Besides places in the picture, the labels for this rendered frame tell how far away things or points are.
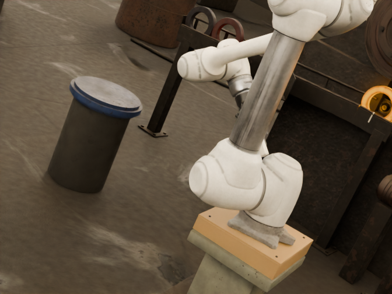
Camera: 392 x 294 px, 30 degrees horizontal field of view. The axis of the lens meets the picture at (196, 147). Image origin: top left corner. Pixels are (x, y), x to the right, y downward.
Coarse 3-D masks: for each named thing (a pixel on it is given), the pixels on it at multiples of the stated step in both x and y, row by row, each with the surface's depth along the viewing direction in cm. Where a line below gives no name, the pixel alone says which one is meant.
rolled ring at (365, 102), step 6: (372, 90) 342; (378, 90) 340; (384, 90) 338; (390, 90) 337; (366, 96) 344; (372, 96) 344; (390, 96) 337; (366, 102) 344; (390, 114) 338; (390, 120) 338
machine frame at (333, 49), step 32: (352, 32) 358; (320, 64) 363; (352, 64) 354; (288, 96) 374; (352, 96) 355; (384, 96) 350; (288, 128) 376; (320, 128) 366; (352, 128) 356; (320, 160) 367; (352, 160) 357; (384, 160) 348; (320, 192) 368; (320, 224) 370; (352, 224) 360; (384, 256) 352
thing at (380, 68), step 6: (378, 0) 334; (384, 0) 333; (378, 6) 334; (372, 12) 336; (372, 18) 336; (366, 24) 338; (366, 30) 338; (366, 36) 339; (366, 42) 339; (366, 48) 339; (372, 54) 338; (372, 60) 338; (378, 66) 337; (384, 72) 335; (390, 72) 334; (390, 78) 334
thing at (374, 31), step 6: (390, 0) 329; (384, 6) 331; (390, 6) 328; (378, 12) 333; (384, 12) 329; (378, 18) 333; (372, 24) 335; (378, 24) 331; (372, 30) 335; (372, 36) 335; (372, 42) 336; (378, 42) 332; (372, 48) 336; (378, 48) 333; (378, 54) 334; (384, 54) 331; (378, 60) 335; (384, 60) 333; (390, 60) 329; (384, 66) 333; (390, 66) 332
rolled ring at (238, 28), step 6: (228, 18) 382; (216, 24) 386; (222, 24) 384; (234, 24) 380; (240, 24) 380; (216, 30) 386; (240, 30) 378; (216, 36) 387; (240, 36) 378; (240, 42) 380
